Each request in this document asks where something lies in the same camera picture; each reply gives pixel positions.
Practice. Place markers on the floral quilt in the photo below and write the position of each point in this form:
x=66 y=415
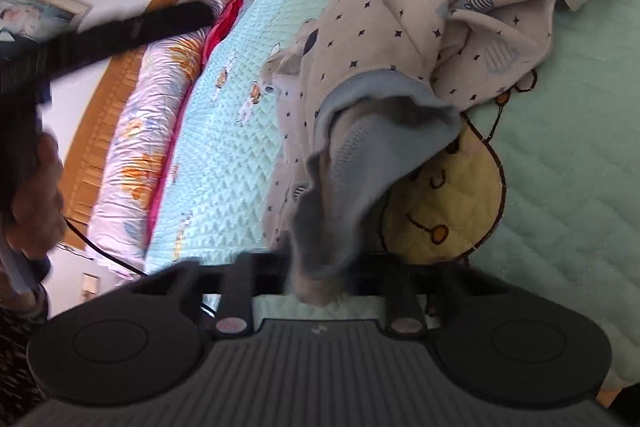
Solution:
x=145 y=117

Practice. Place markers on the wooden headboard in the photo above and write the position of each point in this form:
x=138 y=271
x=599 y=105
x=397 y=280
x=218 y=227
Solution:
x=100 y=132

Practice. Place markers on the mint bee print bedspread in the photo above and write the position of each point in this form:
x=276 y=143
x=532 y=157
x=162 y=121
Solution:
x=575 y=157

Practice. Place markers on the person's left hand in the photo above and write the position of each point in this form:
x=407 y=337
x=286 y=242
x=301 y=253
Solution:
x=40 y=197

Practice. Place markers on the white star print sweatshirt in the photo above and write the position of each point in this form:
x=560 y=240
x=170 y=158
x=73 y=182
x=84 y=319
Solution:
x=380 y=22

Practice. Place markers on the white wall socket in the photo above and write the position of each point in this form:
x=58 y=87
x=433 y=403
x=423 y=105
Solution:
x=91 y=284

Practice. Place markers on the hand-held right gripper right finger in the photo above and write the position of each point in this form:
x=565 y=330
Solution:
x=370 y=277

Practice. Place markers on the red plush blanket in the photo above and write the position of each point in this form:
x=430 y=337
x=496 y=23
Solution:
x=220 y=32

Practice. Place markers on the person's left forearm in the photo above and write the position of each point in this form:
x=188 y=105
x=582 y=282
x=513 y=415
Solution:
x=20 y=357

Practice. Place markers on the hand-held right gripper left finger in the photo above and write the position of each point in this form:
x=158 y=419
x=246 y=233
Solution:
x=272 y=277

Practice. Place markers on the framed wall picture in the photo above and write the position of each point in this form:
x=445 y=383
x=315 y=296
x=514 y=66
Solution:
x=30 y=9

